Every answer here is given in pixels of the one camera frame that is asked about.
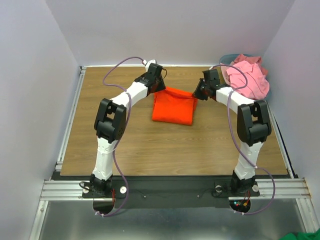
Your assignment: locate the orange t shirt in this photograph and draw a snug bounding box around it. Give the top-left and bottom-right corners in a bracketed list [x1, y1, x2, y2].
[151, 87, 198, 126]

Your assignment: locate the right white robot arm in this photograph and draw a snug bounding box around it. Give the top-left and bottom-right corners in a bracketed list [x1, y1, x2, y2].
[193, 69, 272, 195]

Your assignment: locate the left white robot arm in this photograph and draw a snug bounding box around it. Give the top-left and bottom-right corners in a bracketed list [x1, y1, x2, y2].
[89, 59, 166, 197]

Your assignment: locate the teal laundry basket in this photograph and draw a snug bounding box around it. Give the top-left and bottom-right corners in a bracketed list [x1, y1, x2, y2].
[219, 54, 270, 100]

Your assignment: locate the dusty pink t shirt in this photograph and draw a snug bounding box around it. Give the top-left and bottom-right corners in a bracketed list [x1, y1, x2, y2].
[233, 54, 268, 76]

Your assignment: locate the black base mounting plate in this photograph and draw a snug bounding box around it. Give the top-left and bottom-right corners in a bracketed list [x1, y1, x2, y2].
[79, 175, 260, 213]

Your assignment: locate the green cloth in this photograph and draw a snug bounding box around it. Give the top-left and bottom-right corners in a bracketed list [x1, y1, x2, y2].
[280, 231, 320, 240]

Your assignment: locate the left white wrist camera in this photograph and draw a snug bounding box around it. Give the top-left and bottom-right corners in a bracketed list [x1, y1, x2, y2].
[141, 59, 157, 66]

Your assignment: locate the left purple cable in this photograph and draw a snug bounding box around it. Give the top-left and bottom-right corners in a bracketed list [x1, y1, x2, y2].
[94, 56, 130, 218]

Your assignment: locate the purple cable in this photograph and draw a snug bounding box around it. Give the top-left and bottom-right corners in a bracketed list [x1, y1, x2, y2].
[94, 56, 130, 218]
[208, 62, 277, 216]

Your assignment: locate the right aluminium side rail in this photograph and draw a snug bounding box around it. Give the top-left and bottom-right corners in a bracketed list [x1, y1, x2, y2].
[266, 102, 298, 179]

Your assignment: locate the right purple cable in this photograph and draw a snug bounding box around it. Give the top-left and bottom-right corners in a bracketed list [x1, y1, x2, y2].
[208, 62, 277, 216]

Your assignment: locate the aluminium frame rail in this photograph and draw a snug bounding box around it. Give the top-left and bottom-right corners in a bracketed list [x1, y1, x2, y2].
[40, 178, 311, 201]

